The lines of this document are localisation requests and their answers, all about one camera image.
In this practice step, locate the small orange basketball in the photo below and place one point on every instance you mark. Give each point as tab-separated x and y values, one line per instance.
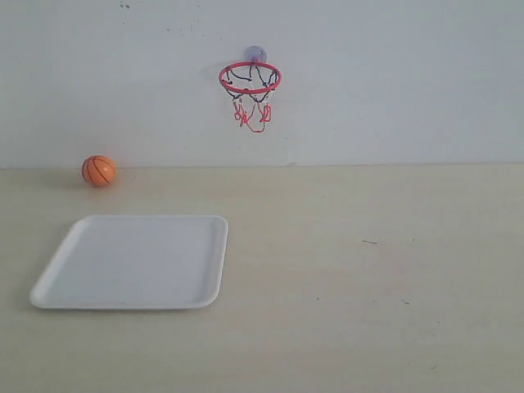
98	171

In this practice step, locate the red mini basketball hoop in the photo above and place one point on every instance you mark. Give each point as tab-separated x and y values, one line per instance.
250	86

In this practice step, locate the clear purple suction cup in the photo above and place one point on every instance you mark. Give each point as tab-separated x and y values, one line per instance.
255	54

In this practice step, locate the white plastic tray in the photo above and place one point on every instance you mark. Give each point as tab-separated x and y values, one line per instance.
135	262

